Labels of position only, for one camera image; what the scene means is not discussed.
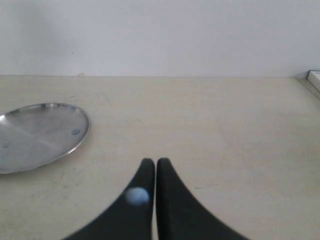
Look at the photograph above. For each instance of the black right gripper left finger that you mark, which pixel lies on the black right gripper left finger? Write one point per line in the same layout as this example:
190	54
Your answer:
129	217

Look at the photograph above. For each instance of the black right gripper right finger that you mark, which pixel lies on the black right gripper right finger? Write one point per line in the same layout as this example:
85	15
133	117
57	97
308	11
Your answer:
179	215

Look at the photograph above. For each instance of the white object at table edge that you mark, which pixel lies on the white object at table edge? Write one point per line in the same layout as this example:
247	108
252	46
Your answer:
311	81

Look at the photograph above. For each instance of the round stainless steel plate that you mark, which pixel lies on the round stainless steel plate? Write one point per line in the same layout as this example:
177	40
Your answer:
36	135

